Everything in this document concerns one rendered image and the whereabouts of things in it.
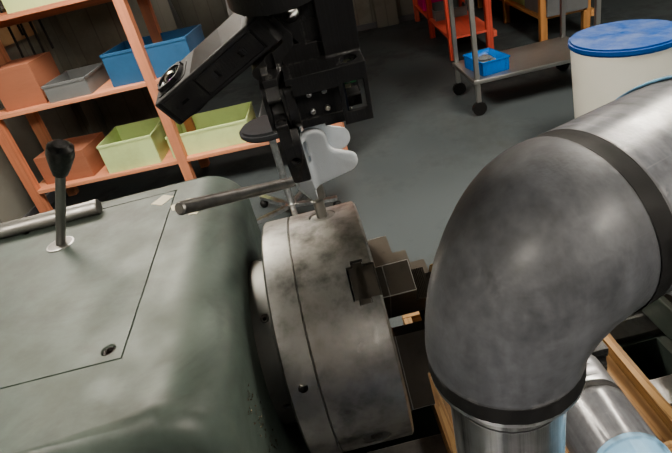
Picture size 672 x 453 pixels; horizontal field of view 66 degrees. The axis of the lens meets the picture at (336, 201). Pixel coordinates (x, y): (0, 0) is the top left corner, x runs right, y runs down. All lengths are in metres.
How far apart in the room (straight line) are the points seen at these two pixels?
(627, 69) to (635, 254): 2.77
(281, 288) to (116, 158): 3.51
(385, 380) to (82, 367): 0.30
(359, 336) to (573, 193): 0.35
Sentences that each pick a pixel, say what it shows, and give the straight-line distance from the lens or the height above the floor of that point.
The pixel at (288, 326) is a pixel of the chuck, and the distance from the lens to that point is 0.58.
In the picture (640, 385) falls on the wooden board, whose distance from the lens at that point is 0.89.
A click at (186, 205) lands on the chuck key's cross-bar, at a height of 1.38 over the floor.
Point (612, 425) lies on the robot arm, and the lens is 0.57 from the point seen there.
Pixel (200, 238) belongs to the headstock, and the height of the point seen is 1.25.
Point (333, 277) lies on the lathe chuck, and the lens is 0.58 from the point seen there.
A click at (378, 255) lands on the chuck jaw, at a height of 1.11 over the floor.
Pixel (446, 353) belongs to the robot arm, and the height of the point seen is 1.34.
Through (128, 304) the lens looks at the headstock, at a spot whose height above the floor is 1.26.
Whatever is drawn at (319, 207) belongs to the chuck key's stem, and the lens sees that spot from 0.65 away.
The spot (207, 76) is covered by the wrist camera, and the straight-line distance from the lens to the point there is 0.40.
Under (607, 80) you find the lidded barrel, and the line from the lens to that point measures 3.08.
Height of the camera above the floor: 1.57
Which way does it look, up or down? 29 degrees down
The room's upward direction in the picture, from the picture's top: 14 degrees counter-clockwise
